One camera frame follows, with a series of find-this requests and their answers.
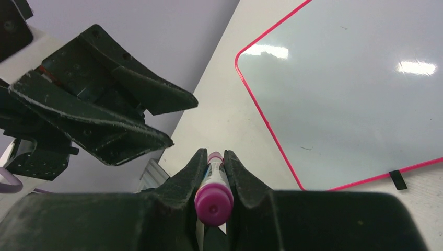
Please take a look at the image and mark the black whiteboard clip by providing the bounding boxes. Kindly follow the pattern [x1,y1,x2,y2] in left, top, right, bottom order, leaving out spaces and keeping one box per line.
[389,170,407,191]

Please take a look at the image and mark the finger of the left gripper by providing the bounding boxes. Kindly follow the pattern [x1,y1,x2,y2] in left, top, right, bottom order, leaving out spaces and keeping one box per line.
[41,24,198,115]

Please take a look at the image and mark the purple whiteboard marker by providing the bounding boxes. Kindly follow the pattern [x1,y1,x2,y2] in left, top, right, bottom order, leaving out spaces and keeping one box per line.
[194,152,234,226]

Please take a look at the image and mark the pink-framed whiteboard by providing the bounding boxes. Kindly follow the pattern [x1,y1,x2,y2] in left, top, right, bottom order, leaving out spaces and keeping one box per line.
[235,1,442,190]

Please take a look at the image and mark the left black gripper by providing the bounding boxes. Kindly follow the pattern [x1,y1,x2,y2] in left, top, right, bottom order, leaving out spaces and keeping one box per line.
[1,1,173,181]

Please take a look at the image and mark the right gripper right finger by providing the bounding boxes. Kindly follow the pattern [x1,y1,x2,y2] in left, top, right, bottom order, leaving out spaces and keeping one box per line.
[224,150,427,250]

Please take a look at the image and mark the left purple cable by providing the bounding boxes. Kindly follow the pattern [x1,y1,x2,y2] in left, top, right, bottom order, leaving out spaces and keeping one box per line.
[0,167,56,195]

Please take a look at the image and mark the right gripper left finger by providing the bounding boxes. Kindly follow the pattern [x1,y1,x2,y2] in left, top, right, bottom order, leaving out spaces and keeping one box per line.
[1,149,208,250]

